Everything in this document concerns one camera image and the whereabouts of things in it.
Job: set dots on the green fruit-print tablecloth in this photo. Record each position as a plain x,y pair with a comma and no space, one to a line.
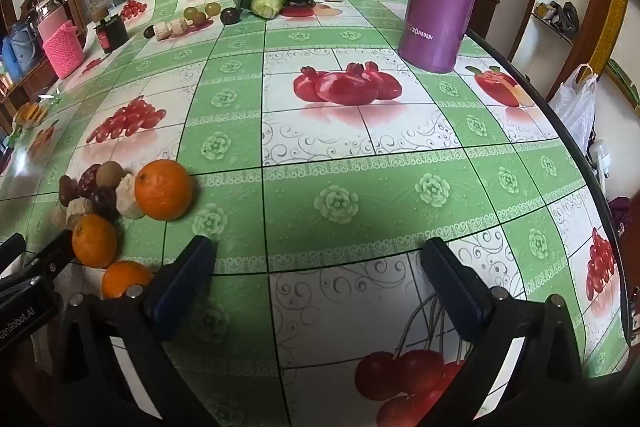
325,142

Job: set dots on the white plastic bag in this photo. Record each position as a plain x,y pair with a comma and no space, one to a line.
575,107

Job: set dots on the dark round plum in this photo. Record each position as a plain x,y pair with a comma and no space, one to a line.
230,15

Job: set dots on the dark red date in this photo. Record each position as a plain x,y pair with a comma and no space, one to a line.
67,190
104,203
149,32

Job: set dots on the green grape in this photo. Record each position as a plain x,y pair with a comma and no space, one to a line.
191,13
200,20
213,9

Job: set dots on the dark jar with red label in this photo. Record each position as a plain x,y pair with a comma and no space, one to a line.
112,33

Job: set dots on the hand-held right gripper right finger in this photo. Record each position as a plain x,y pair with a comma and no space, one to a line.
452,289

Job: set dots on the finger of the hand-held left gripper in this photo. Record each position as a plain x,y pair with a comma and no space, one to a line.
52,257
10,254

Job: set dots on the brown kiwi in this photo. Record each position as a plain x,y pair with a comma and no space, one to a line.
110,173

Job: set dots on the large orange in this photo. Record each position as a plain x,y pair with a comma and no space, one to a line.
164,189

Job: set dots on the dark shoes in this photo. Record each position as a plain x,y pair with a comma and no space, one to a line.
564,17

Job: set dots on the yellow snack packet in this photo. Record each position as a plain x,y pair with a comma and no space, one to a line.
30,114

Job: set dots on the small orange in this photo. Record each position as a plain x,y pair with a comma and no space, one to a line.
125,279
94,241

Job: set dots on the peeled banana piece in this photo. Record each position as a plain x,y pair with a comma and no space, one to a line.
80,207
129,198
179,27
163,31

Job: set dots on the blue plastic jug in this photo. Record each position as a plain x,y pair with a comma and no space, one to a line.
17,51

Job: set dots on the glass jar with pink sleeve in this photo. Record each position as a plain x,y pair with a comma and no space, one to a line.
59,39

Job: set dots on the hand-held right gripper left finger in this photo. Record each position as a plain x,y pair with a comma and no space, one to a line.
176,291

